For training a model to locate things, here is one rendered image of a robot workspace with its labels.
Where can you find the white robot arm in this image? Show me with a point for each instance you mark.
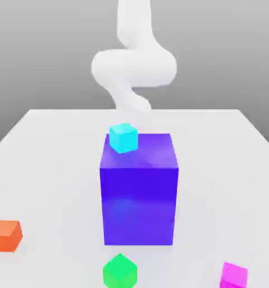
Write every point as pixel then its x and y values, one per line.
pixel 134 67

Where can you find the small cyan cube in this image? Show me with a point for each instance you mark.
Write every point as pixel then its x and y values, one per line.
pixel 123 138

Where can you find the small green cube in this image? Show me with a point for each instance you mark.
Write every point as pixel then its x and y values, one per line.
pixel 119 272

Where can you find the small orange cube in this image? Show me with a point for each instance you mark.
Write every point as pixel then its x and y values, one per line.
pixel 5 236

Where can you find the small magenta cube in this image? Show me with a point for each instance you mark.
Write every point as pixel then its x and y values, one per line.
pixel 234 275

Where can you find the large blue box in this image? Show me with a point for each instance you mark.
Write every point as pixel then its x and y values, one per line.
pixel 138 198

